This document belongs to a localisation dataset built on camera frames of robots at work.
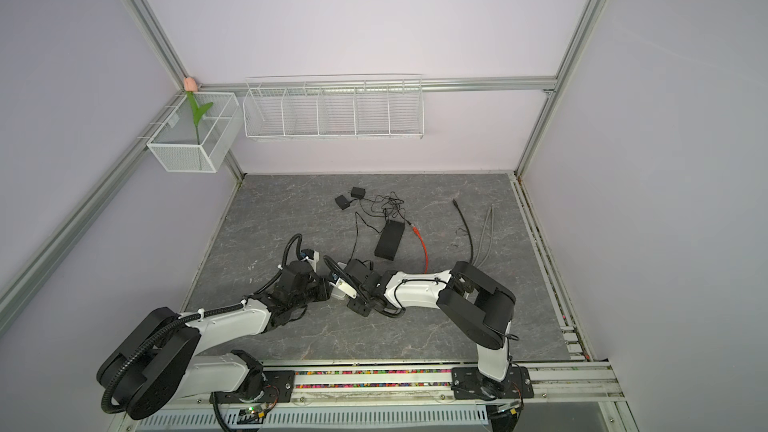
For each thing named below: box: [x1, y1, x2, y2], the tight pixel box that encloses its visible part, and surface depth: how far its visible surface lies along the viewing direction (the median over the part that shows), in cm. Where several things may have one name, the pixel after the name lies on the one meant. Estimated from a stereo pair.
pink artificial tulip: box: [183, 76, 213, 145], surface depth 92 cm
